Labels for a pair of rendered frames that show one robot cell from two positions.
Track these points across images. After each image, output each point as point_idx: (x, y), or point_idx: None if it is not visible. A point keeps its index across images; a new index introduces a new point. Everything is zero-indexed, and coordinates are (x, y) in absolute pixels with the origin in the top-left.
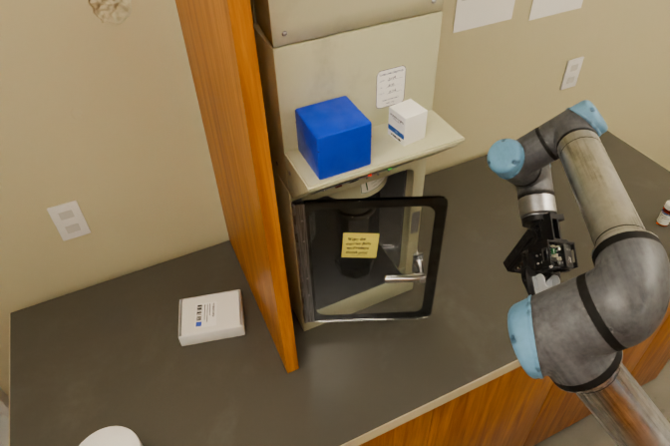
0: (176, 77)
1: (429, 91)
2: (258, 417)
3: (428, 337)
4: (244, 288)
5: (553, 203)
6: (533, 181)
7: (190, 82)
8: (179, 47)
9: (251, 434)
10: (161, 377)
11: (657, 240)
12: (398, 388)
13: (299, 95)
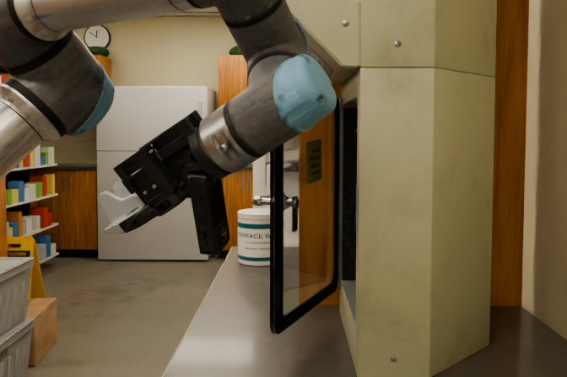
0: (531, 59)
1: None
2: (265, 288)
3: (259, 364)
4: None
5: (211, 115)
6: (247, 82)
7: (536, 67)
8: (536, 24)
9: (254, 285)
10: None
11: None
12: (217, 334)
13: None
